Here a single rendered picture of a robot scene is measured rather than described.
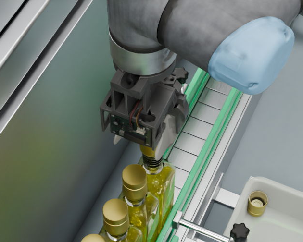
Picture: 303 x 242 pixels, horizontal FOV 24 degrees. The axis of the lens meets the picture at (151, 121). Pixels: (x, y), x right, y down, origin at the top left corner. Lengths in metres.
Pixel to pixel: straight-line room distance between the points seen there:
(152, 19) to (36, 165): 0.35
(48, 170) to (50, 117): 0.10
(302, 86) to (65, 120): 0.73
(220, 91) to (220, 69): 0.74
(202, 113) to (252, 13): 0.72
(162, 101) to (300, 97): 0.77
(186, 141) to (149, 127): 0.51
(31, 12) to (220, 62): 0.27
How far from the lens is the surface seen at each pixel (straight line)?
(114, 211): 0.93
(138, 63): 0.74
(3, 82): 0.80
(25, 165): 0.92
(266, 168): 1.45
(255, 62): 0.63
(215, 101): 1.37
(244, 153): 1.46
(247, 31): 0.63
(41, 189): 1.01
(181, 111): 0.87
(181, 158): 1.29
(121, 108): 0.81
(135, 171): 0.96
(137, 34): 0.70
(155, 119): 0.81
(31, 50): 0.83
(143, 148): 0.97
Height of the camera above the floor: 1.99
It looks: 56 degrees down
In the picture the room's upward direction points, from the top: straight up
